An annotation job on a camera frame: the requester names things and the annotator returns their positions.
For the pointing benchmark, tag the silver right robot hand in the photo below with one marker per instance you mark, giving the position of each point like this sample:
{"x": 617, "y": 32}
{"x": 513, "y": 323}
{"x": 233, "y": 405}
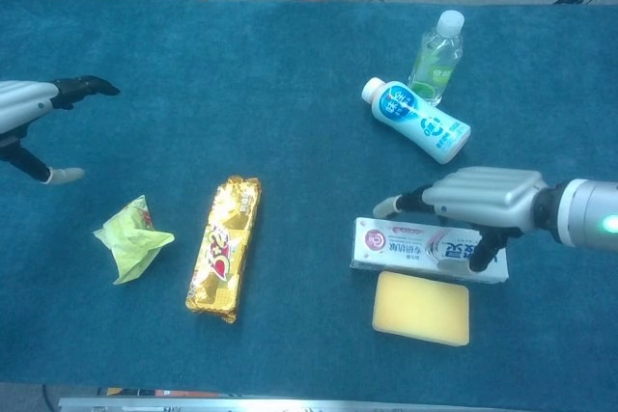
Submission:
{"x": 483, "y": 195}

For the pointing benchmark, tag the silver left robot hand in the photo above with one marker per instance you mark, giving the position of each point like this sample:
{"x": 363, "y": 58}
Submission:
{"x": 24, "y": 103}

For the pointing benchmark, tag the white blue yogurt bottle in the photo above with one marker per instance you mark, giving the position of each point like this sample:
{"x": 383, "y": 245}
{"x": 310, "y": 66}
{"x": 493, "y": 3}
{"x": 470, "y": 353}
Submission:
{"x": 420, "y": 120}

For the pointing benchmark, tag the white toothpaste box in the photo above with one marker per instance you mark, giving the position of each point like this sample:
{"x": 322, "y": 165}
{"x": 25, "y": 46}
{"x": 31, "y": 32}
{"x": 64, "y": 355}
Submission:
{"x": 401, "y": 248}

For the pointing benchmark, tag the yellow scouring sponge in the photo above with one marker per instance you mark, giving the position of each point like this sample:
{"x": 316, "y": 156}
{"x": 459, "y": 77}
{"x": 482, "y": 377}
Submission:
{"x": 422, "y": 308}

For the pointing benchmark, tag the clear water bottle green label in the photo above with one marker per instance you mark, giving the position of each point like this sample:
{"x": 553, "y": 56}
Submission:
{"x": 434, "y": 64}

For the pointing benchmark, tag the yellow-green snack packet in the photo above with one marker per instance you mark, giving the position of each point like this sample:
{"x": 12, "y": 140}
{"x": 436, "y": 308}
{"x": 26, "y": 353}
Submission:
{"x": 130, "y": 238}

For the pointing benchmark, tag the gold foil biscuit pack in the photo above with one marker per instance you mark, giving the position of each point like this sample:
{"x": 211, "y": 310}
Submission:
{"x": 224, "y": 248}

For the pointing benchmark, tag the blue table cloth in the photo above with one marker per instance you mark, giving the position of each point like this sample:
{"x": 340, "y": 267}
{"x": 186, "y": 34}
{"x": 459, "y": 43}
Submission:
{"x": 289, "y": 359}

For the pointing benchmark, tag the yellow strip under rail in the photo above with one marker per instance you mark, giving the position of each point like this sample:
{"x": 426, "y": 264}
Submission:
{"x": 114, "y": 390}

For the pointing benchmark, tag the aluminium frame rail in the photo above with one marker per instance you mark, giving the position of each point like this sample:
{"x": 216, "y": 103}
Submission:
{"x": 193, "y": 404}

